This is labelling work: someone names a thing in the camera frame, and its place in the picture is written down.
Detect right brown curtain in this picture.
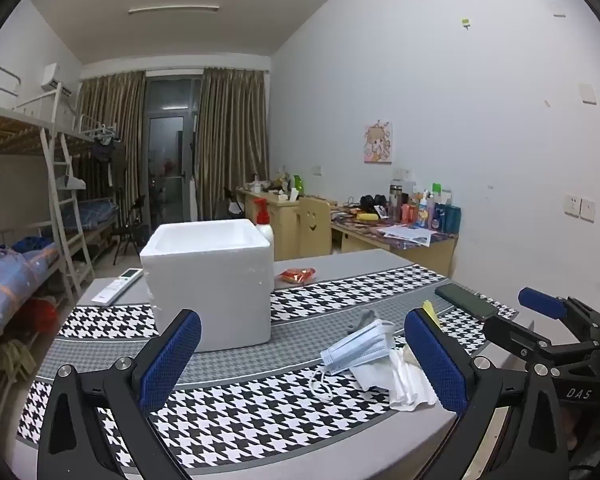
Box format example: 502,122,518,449
194,68,270,220

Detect white styrofoam box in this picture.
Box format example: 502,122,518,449
140,219,274,352

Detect white remote control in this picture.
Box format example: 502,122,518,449
92,268,143,307

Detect anime wall poster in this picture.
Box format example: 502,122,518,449
363,120,393,164

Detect metal bunk bed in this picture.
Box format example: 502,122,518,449
0,65,118,309

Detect black folding chair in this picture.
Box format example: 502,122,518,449
112,195,146,266

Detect wooden desk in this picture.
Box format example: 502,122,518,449
236,188,457,278

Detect glass balcony door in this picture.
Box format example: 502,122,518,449
143,75,201,229

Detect wall socket pair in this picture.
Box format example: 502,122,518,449
562,194,596,223

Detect grey sock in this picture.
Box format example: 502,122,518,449
347,309,377,335

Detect wooden smiley chair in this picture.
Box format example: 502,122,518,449
299,197,332,258

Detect white papers on desk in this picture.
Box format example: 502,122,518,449
377,224,434,247

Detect white pump bottle red top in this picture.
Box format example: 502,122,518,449
253,197,274,246

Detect red snack packet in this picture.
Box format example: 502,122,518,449
277,268,315,285

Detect brown curtain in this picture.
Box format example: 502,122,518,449
78,70,146,212
194,68,270,220

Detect white air conditioner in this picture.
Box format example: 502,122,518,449
41,63,72,96

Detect blue plaid quilt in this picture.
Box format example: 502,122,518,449
0,244,58,335

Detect ceiling tube light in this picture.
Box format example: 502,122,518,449
128,3,221,15

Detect left brown curtain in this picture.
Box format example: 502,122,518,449
78,70,146,212

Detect black smartphone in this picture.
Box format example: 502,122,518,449
434,283,498,321

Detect yellow foam fruit net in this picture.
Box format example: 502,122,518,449
422,300,440,325

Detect houndstooth table cloth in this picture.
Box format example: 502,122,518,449
14,261,520,474

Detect blue face mask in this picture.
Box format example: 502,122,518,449
309,318,396,402

